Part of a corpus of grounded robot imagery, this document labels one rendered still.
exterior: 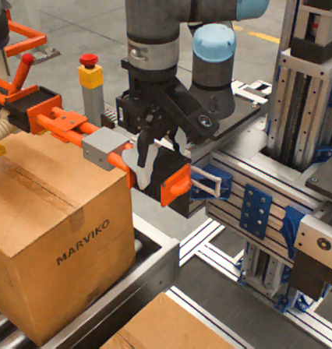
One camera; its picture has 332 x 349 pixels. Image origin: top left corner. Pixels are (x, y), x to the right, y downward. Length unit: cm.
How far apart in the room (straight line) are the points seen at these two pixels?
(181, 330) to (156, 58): 93
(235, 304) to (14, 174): 102
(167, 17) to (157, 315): 99
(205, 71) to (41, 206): 56
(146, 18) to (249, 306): 142
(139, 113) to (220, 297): 128
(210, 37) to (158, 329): 85
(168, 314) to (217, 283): 54
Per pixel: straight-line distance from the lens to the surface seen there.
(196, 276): 191
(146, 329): 137
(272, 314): 185
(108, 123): 89
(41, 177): 125
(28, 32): 137
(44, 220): 112
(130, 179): 76
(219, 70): 123
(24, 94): 100
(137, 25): 61
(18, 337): 142
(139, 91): 69
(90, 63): 165
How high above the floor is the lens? 172
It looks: 39 degrees down
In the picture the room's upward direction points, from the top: straight up
